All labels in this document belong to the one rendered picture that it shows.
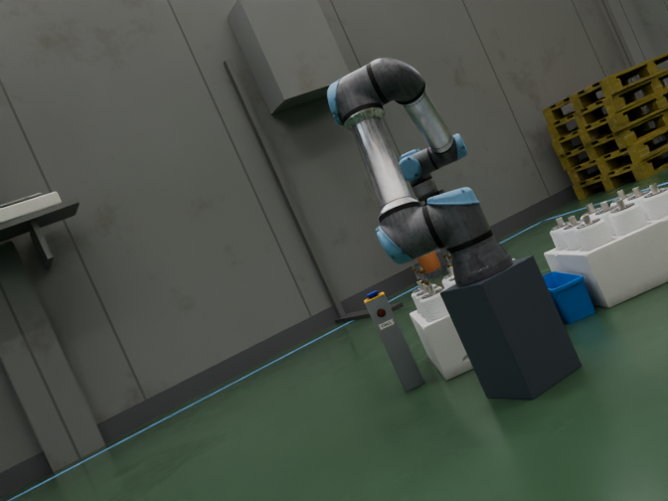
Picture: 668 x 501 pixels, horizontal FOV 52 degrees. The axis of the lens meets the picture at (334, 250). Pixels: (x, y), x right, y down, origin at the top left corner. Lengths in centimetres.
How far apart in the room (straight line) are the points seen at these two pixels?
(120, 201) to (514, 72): 345
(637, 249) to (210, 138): 313
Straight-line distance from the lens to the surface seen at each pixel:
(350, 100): 185
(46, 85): 466
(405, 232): 172
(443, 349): 214
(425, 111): 198
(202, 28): 500
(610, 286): 225
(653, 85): 589
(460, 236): 170
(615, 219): 231
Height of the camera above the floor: 54
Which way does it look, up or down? 1 degrees down
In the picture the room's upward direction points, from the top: 24 degrees counter-clockwise
